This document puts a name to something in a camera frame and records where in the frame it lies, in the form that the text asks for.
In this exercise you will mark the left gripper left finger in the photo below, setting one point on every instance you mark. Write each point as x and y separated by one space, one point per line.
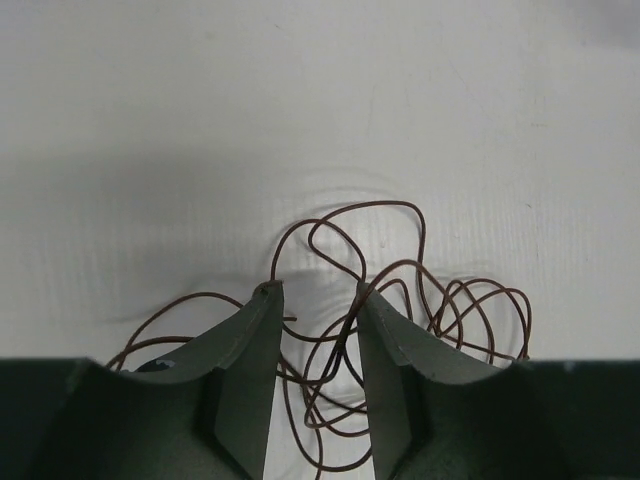
201 411

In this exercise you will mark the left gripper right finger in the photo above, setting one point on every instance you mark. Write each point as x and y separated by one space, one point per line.
437 413

